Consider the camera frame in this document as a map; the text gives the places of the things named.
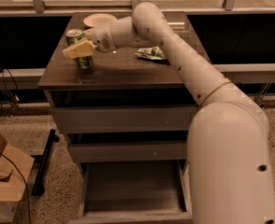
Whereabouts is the grey middle drawer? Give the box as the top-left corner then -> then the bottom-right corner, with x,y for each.
68,141 -> 187,162

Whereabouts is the brown cardboard box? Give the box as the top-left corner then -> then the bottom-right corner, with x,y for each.
0,134 -> 34,223

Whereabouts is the black cable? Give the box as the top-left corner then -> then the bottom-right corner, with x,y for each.
0,138 -> 33,224

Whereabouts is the green chip bag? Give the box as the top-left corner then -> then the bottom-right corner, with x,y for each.
135,47 -> 166,61

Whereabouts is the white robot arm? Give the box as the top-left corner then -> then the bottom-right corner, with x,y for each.
63,2 -> 275,224

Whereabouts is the grey top drawer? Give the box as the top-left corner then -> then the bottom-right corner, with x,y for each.
52,106 -> 198,134

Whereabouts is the black metal stand leg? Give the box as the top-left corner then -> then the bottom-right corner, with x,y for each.
31,129 -> 60,196

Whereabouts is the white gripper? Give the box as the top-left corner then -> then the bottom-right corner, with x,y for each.
62,23 -> 116,59

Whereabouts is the grey drawer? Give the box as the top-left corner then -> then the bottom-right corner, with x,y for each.
69,161 -> 193,224
68,141 -> 187,162
52,106 -> 198,134

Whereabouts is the white paper bowl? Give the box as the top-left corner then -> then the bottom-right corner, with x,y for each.
83,13 -> 117,28

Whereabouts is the grey drawer cabinet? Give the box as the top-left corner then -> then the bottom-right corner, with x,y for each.
36,11 -> 213,224

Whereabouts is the grey bottom drawer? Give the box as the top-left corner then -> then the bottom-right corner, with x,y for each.
69,161 -> 193,224

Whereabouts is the green soda can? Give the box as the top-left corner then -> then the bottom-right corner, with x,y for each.
63,29 -> 92,70

